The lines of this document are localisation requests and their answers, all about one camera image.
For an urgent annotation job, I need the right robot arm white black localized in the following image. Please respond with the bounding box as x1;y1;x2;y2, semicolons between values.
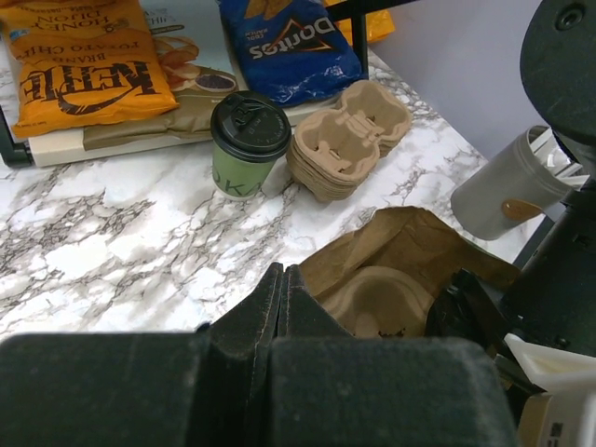
426;0;595;394

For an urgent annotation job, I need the blue doritos chips bag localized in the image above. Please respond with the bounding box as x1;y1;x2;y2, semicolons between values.
219;0;363;107

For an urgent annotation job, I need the orange kettle chips bag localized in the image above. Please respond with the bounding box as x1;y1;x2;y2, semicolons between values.
1;1;178;138

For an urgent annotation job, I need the single green paper cup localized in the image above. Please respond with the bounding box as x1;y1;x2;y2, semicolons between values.
212;142;276;199

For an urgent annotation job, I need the single black plastic lid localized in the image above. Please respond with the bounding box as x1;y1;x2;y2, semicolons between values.
210;90;292;163

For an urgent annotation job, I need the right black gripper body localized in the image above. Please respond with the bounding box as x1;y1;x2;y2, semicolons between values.
426;269;544;396

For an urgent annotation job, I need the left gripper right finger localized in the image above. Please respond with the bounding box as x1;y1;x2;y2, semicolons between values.
267;266;517;446

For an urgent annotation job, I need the grey cup with straws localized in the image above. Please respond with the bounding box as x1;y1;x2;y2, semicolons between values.
451;126;588;240

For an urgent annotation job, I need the cream black tiered shelf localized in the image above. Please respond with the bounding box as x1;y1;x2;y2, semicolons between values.
0;0;372;169

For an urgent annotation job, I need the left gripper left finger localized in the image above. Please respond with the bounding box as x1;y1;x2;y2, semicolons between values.
1;264;284;446

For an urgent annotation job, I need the brown pulp cup carrier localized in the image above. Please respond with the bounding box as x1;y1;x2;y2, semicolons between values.
286;80;413;202
322;266;434;339

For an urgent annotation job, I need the brown paper bag green side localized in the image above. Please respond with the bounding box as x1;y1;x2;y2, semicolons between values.
300;207;520;305

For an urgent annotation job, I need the yellow snack bag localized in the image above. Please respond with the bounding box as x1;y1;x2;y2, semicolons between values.
335;1;396;45

